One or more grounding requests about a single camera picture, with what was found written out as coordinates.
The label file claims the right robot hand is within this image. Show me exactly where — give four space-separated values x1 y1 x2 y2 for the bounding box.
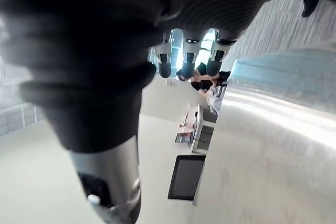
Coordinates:
0 0 287 224

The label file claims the black framed screen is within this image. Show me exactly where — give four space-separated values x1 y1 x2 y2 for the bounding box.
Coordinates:
167 155 206 201

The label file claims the silver robot body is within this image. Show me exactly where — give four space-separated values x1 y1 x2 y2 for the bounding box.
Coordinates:
193 47 336 224

